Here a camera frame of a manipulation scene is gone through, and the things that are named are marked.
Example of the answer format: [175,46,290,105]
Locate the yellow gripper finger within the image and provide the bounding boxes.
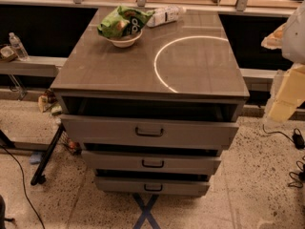
[267,64,305,123]

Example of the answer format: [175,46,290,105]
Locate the green rice chip bag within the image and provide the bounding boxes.
[97,6,154,38]

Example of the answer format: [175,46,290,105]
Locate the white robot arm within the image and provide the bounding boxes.
[261,1,305,122]

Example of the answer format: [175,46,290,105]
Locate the white paper bowl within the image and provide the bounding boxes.
[108,31,142,48]

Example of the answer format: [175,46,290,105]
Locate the black power adapter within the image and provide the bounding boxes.
[293,128,305,149]

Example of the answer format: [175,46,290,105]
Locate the grey drawer cabinet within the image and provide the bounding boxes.
[51,8,249,183]

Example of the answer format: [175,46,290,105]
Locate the top grey drawer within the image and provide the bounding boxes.
[61,114,238,149]

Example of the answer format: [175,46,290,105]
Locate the grey drawer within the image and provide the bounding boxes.
[61,114,238,149]
[82,151,221,176]
[94,177,210,197]

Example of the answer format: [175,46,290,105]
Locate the blue tape cross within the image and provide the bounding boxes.
[132,194,161,229]

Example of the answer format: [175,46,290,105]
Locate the bottom grey drawer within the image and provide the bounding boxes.
[94,177,210,197]

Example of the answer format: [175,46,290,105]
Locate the middle grey drawer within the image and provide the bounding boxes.
[82,151,221,176]

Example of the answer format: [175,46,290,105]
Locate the snack packets on floor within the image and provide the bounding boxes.
[38,90,62,115]

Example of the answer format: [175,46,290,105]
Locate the black table leg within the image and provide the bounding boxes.
[30,124,65,186]

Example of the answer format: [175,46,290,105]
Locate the clear water bottle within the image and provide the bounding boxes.
[9,32,29,61]

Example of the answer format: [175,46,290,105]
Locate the small tray on shelf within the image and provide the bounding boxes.
[0,46,17,62]

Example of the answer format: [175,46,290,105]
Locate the black floor cable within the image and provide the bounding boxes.
[0,144,47,229]

